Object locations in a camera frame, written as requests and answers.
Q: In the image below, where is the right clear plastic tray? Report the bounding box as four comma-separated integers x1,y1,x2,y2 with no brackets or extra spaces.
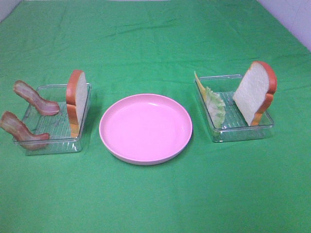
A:
195,74,274,142

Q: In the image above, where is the yellow toy cheese slice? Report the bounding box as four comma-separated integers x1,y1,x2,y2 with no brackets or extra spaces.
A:
194,71,207,103

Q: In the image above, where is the left clear plastic tray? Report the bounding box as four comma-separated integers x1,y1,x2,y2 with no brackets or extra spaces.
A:
13,83,92,155

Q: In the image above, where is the toy lettuce leaf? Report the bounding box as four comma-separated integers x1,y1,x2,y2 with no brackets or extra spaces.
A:
205,87,225,129

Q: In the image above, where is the pink round plate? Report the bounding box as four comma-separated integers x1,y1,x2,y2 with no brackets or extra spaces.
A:
99,94,192,166

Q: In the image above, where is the toy bacon strip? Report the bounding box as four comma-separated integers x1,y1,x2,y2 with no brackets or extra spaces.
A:
0,111,50,141
13,80,60,116

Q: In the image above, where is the green tablecloth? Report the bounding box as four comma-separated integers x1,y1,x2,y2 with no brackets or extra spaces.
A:
0,0,311,233

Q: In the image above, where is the clear plastic tray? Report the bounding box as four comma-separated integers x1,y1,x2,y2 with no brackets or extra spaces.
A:
13,83,92,155
195,74,274,142

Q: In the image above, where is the toy bread slice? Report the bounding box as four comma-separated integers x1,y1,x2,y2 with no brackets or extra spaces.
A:
66,69,87,138
233,61,277,126

